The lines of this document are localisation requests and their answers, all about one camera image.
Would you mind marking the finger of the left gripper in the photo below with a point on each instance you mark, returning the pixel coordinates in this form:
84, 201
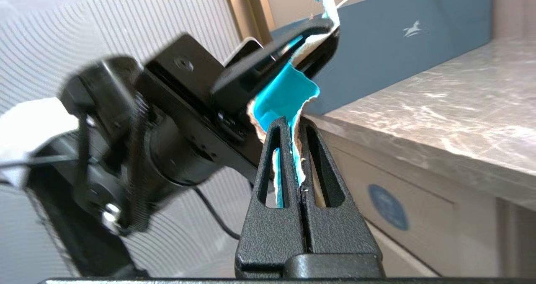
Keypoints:
320, 53

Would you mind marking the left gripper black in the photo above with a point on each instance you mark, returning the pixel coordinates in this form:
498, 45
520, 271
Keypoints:
184, 91

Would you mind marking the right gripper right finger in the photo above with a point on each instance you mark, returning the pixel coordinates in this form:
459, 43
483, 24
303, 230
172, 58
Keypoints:
343, 233

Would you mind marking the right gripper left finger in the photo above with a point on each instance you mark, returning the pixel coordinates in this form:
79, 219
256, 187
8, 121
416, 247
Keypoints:
251, 242

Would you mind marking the small blue-edged cardboard scrap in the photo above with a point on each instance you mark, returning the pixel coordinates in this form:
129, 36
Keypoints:
284, 95

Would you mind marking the blue round bin sticker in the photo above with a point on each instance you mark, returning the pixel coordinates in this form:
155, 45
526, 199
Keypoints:
388, 206

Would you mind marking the teal box with horse logo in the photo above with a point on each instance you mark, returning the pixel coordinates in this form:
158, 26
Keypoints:
377, 58

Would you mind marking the beige trash flap door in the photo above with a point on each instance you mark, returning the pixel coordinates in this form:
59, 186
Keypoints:
418, 233

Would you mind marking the beige cabinet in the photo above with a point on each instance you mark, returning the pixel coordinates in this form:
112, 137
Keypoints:
439, 242

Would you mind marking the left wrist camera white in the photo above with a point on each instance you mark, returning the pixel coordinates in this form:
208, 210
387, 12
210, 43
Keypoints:
29, 137

